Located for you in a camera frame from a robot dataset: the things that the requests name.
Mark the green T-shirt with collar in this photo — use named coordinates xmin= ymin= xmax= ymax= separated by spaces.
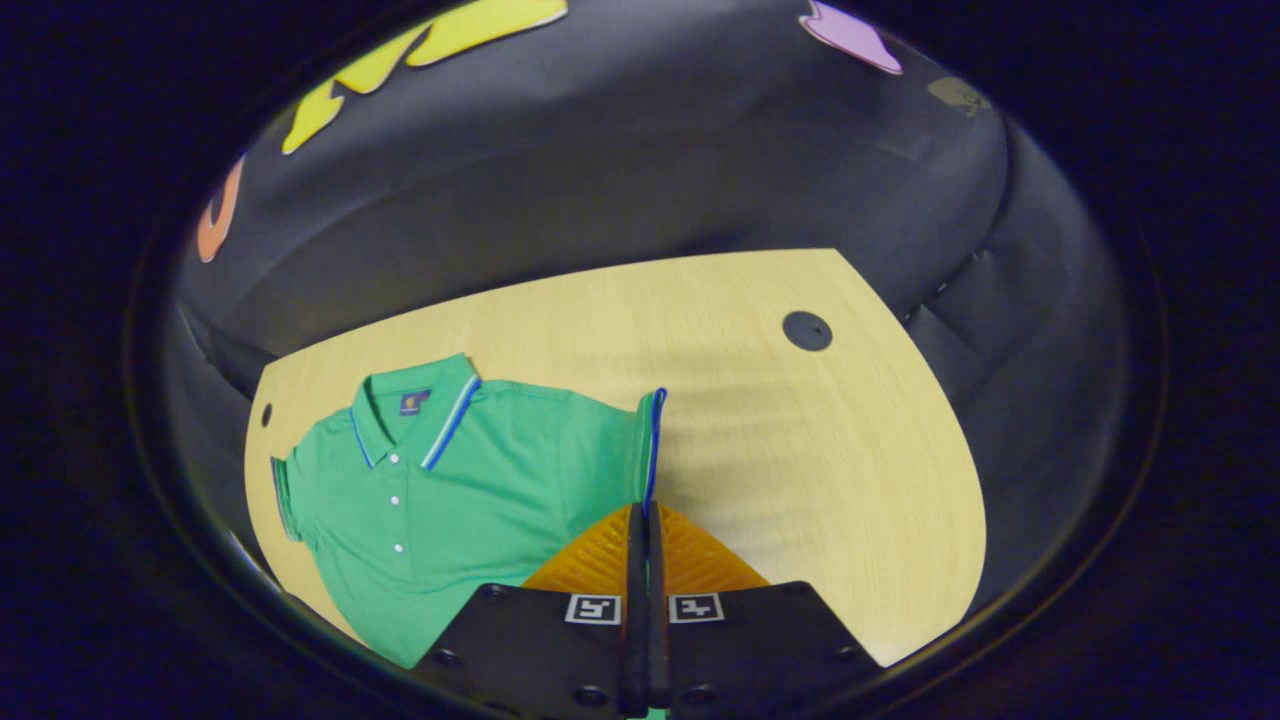
xmin=270 ymin=352 xmax=668 ymax=669

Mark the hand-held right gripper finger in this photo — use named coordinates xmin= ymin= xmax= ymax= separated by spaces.
xmin=646 ymin=503 xmax=887 ymax=720
xmin=415 ymin=503 xmax=649 ymax=720

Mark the black backdrop cloth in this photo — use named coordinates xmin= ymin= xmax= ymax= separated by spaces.
xmin=165 ymin=0 xmax=1131 ymax=621

